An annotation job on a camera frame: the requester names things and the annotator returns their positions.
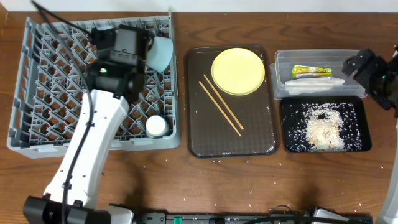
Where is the light blue bowl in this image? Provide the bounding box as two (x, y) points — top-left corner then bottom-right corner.
(146, 37), (174, 72)

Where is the white cup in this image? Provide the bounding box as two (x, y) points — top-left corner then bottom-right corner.
(146, 115), (170, 138)

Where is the rice food waste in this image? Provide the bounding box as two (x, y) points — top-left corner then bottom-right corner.
(281, 103), (363, 152)

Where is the green snack wrapper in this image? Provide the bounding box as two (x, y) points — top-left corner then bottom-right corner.
(292, 65), (333, 78)

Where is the white napkin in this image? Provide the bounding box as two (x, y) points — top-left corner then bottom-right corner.
(285, 77), (345, 96)

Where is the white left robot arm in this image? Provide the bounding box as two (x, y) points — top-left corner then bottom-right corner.
(23, 24), (153, 223)

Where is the black waste tray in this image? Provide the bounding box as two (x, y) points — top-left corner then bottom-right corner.
(280, 96), (372, 153)

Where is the grey dishwasher rack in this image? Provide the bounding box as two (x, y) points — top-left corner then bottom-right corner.
(7, 15), (180, 159)

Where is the wooden chopstick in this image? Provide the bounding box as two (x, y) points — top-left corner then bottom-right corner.
(203, 74), (244, 130)
(198, 81), (241, 137)

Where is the clear plastic bin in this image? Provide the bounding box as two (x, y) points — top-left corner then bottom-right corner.
(270, 49), (367, 100)

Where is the dark brown serving tray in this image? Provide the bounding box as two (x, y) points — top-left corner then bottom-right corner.
(184, 44), (280, 159)

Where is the yellow plate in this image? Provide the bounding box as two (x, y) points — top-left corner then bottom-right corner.
(211, 48), (266, 96)

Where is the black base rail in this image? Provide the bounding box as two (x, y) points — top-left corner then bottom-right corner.
(132, 205), (374, 224)

